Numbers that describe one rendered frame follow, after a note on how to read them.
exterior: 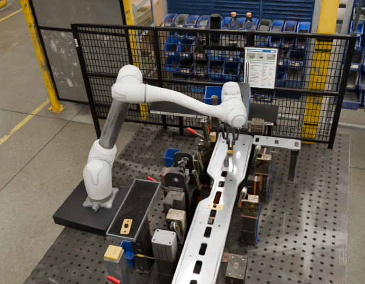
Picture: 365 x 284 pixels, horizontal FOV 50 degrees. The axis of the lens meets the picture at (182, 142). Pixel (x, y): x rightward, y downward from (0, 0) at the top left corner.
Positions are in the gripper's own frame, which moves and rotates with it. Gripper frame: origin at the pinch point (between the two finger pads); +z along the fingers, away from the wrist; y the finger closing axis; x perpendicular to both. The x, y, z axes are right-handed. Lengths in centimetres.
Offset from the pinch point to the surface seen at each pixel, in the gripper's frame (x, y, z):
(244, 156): -3.4, 9.2, 5.7
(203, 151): -3.0, -16.6, 5.8
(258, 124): 23.3, 13.8, -0.1
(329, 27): 58, 50, -52
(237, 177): -22.0, 8.0, 5.7
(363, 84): 153, 93, 35
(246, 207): -43.6, 15.9, 5.8
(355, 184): 99, 96, 107
